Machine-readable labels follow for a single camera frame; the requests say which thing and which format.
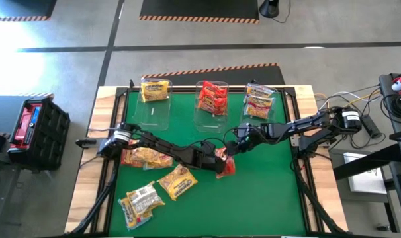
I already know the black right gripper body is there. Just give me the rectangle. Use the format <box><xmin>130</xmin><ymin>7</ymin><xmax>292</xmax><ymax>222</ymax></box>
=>
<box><xmin>233</xmin><ymin>132</ymin><xmax>266</xmax><ymax>153</ymax></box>

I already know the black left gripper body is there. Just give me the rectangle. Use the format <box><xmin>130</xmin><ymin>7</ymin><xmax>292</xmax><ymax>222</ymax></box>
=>
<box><xmin>187</xmin><ymin>148</ymin><xmax>225</xmax><ymax>173</ymax></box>

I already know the red ramen pack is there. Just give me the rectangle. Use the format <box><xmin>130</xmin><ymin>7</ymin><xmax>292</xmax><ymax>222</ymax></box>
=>
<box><xmin>215</xmin><ymin>147</ymin><xmax>237</xmax><ymax>180</ymax></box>
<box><xmin>202</xmin><ymin>80</ymin><xmax>229</xmax><ymax>97</ymax></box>
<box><xmin>197</xmin><ymin>98</ymin><xmax>228</xmax><ymax>116</ymax></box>
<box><xmin>199</xmin><ymin>88</ymin><xmax>228</xmax><ymax>106</ymax></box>

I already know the blue beef ramen pack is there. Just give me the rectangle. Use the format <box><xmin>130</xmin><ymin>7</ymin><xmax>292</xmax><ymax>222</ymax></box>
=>
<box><xmin>243</xmin><ymin>94</ymin><xmax>275</xmax><ymax>120</ymax></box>

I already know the yellow creamy chicken ramen pack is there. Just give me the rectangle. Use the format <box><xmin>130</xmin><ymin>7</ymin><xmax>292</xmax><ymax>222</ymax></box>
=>
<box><xmin>130</xmin><ymin>147</ymin><xmax>174</xmax><ymax>171</ymax></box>

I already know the clear plastic bin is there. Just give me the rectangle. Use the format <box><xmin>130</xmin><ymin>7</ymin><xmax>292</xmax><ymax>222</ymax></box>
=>
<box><xmin>131</xmin><ymin>78</ymin><xmax>173</xmax><ymax>132</ymax></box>
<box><xmin>240</xmin><ymin>82</ymin><xmax>280</xmax><ymax>128</ymax></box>
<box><xmin>193</xmin><ymin>80</ymin><xmax>230</xmax><ymax>134</ymax></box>

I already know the green table mat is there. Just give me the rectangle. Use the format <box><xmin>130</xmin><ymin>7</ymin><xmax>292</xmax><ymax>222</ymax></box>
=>
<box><xmin>108</xmin><ymin>89</ymin><xmax>308</xmax><ymax>237</ymax></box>

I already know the black desk leg beam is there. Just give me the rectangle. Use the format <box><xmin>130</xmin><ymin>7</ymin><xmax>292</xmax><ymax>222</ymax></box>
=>
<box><xmin>332</xmin><ymin>143</ymin><xmax>401</xmax><ymax>181</ymax></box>

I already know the black table clamp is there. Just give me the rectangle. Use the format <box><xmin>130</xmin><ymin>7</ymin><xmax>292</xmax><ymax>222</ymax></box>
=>
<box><xmin>75</xmin><ymin>138</ymin><xmax>99</xmax><ymax>149</ymax></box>

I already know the black power strip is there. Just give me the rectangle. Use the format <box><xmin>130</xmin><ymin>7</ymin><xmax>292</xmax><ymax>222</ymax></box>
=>
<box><xmin>360</xmin><ymin>114</ymin><xmax>384</xmax><ymax>139</ymax></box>

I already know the black side desk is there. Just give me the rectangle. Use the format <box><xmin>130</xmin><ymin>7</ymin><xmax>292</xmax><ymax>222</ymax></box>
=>
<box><xmin>378</xmin><ymin>73</ymin><xmax>401</xmax><ymax>146</ymax></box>

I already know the red and black tool crate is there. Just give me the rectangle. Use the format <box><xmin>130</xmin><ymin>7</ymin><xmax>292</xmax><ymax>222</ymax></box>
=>
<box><xmin>7</xmin><ymin>97</ymin><xmax>71</xmax><ymax>172</ymax></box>

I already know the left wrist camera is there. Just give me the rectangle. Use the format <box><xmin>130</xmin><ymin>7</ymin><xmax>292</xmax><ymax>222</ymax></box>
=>
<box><xmin>199</xmin><ymin>140</ymin><xmax>217</xmax><ymax>155</ymax></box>

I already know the black right frame strut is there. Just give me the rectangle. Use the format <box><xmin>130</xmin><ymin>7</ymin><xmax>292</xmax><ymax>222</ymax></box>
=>
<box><xmin>290</xmin><ymin>157</ymin><xmax>349</xmax><ymax>236</ymax></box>

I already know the black frame strut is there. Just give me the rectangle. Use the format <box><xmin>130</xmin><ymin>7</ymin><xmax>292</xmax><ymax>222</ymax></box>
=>
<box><xmin>66</xmin><ymin>158</ymin><xmax>120</xmax><ymax>236</ymax></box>
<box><xmin>290</xmin><ymin>157</ymin><xmax>349</xmax><ymax>236</ymax></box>

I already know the black left frame strut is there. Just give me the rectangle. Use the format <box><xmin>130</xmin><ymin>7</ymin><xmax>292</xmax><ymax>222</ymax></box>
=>
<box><xmin>66</xmin><ymin>158</ymin><xmax>120</xmax><ymax>236</ymax></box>

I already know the yellow cable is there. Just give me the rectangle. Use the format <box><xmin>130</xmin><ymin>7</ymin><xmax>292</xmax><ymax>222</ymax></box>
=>
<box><xmin>344</xmin><ymin>91</ymin><xmax>382</xmax><ymax>108</ymax></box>

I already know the black floor stand post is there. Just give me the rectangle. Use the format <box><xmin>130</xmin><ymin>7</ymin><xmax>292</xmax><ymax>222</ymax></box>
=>
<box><xmin>259</xmin><ymin>0</ymin><xmax>281</xmax><ymax>19</ymax></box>

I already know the black floor cable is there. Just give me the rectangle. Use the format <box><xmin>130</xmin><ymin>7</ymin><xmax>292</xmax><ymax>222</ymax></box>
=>
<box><xmin>271</xmin><ymin>0</ymin><xmax>292</xmax><ymax>24</ymax></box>

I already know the coiled black cable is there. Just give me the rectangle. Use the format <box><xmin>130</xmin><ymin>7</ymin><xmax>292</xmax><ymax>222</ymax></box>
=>
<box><xmin>380</xmin><ymin>93</ymin><xmax>401</xmax><ymax>119</ymax></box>

